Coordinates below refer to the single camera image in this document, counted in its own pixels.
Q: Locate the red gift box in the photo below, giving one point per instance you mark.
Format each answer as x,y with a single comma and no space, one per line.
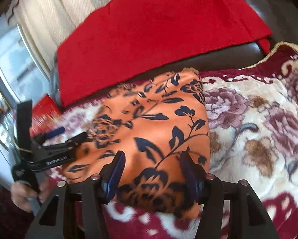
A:
45,114

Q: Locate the floral plush seat blanket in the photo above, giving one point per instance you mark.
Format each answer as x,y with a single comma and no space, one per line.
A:
252,117

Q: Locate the red blanket on sofa back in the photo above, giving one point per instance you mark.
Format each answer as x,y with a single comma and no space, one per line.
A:
154,34

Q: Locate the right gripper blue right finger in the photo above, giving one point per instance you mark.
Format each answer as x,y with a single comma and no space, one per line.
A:
247,216

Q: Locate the orange floral blouse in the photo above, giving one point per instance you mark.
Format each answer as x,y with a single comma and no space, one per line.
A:
152,123

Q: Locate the white standing air conditioner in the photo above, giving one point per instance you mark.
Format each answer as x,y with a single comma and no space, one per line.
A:
22,77

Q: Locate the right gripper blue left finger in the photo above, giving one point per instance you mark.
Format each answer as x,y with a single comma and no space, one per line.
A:
74,210

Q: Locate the dark leather sofa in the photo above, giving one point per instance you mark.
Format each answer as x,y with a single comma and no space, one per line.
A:
263,29

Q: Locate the person left hand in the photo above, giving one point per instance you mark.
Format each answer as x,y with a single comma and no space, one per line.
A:
21,193

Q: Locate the beige dotted curtain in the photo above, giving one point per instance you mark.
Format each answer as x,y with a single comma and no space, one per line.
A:
47,23

